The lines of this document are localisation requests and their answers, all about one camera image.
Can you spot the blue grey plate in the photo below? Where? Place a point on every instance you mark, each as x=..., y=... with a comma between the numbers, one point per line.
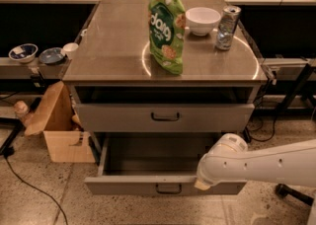
x=51, y=56

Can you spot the grey metal drawer cabinet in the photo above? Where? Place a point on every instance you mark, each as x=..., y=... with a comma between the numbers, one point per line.
x=115, y=52

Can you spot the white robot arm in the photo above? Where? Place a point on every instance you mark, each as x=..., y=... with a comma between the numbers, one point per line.
x=230, y=161

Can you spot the grey side shelf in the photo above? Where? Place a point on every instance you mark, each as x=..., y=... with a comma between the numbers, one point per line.
x=11, y=70

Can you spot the wooden box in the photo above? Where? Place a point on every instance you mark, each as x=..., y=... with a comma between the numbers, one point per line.
x=64, y=139

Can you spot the grey top drawer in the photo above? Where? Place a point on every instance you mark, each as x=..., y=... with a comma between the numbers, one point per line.
x=162, y=109

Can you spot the silver drink can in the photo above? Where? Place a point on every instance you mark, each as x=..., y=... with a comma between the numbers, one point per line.
x=227, y=26

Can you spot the black chair leg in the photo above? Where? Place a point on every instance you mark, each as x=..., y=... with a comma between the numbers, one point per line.
x=283, y=190

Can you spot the green snack bag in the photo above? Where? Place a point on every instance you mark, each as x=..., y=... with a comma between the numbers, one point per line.
x=167, y=22

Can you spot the small white cup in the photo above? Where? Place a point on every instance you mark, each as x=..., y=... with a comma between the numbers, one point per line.
x=69, y=49

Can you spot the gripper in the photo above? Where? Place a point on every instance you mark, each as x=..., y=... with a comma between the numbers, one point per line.
x=204, y=179

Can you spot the grey drawer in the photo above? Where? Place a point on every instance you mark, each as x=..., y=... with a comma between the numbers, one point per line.
x=162, y=109
x=154, y=164

